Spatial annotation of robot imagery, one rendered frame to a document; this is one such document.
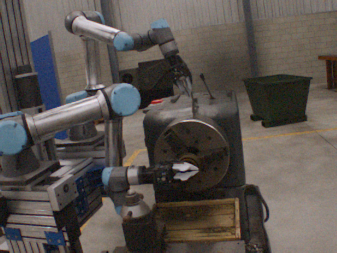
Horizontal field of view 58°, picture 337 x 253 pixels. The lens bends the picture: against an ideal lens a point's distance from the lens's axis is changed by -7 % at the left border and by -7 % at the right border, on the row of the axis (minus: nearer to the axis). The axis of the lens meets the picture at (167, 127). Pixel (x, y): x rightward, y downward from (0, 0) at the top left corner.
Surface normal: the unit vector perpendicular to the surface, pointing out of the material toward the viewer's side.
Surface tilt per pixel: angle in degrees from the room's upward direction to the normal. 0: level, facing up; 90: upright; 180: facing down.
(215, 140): 90
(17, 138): 91
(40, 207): 90
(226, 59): 90
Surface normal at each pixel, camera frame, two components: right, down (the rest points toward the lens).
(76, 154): -0.28, 0.24
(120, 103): 0.52, 0.10
